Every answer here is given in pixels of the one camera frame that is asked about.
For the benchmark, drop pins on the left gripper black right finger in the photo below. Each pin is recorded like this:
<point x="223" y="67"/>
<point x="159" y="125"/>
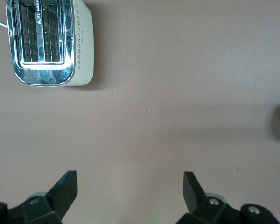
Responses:
<point x="193" y="193"/>

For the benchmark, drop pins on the cream and chrome toaster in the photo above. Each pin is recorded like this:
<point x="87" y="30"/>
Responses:
<point x="84" y="46"/>

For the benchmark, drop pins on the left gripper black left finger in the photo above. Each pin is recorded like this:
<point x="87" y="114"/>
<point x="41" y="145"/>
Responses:
<point x="60" y="193"/>

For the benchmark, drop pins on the brown table mat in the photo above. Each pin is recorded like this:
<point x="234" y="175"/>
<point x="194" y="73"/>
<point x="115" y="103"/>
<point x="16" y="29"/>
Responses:
<point x="154" y="116"/>

